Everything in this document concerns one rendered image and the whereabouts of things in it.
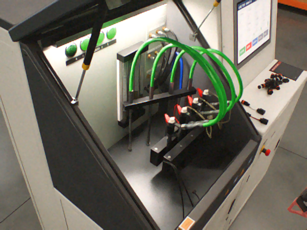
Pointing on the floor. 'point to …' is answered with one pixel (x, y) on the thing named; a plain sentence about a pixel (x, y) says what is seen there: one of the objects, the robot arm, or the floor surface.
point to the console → (194, 14)
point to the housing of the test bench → (25, 114)
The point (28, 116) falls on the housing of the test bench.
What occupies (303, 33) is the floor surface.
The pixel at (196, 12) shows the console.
